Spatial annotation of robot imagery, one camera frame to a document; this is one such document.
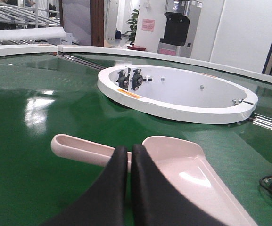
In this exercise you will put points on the white outer rim right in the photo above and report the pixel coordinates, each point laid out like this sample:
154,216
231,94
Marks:
134,53

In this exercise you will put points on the steel rollers right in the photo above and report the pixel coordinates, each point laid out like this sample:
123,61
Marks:
261,120

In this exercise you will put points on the steel rollers upper left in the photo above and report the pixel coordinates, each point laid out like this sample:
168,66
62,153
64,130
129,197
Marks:
81,61

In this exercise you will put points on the black bearing block left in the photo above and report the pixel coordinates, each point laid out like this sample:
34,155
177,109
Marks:
122,80

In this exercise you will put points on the black bearing block right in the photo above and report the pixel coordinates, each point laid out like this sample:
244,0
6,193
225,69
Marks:
138,79

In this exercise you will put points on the pink wall notice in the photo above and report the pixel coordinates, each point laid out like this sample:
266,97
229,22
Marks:
148,25

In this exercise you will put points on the green potted plant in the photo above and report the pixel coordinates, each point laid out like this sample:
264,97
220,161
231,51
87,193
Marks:
132,22

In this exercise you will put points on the white foam roll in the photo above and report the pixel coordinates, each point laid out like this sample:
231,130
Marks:
32,33

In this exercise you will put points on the steel water dispenser machine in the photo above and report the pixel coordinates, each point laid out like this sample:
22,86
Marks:
182,17

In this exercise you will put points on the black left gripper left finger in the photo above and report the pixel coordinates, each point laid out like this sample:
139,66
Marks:
103,203

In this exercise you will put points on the steel rollers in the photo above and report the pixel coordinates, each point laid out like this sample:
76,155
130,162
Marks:
261,120
81,61

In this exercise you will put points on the roller conveyor rack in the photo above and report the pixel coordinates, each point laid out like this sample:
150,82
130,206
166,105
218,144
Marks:
23,16

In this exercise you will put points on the white rim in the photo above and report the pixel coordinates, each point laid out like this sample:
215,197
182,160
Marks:
134,53
7,50

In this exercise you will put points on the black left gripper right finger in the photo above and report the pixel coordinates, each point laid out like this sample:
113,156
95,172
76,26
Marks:
156,202

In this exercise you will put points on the black bearing block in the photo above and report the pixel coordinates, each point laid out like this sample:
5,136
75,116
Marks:
138,79
122,80

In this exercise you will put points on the white inner ring guard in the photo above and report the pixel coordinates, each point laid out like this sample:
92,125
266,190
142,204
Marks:
180,95

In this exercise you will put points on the pink plastic dustpan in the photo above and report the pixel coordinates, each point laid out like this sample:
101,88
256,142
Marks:
184,165

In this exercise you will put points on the white outer rim left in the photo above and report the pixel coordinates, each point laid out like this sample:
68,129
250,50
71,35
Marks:
7,50

